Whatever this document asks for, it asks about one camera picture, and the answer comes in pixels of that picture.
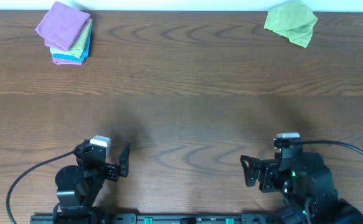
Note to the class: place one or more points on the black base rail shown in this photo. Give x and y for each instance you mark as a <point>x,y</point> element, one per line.
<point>131,218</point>

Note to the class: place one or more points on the folded green cloth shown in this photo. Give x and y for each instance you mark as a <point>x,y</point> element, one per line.
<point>77,48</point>

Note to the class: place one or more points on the crumpled green cloth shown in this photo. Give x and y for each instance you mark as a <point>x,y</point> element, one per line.
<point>293,20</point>

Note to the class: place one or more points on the folded blue cloth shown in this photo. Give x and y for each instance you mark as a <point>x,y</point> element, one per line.
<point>83,56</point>

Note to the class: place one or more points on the purple microfiber cloth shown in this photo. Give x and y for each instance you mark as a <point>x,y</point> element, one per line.
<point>62,25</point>

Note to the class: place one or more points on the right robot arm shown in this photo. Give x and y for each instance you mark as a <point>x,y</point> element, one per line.
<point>306,185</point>

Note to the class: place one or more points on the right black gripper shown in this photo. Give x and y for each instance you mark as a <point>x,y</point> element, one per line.
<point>265,173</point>

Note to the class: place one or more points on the folded purple cloth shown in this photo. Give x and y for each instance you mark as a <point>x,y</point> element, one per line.
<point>60,61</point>

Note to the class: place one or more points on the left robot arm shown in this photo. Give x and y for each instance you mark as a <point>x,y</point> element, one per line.
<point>78,185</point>

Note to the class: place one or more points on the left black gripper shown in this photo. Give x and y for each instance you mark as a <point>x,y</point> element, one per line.
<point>113,170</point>

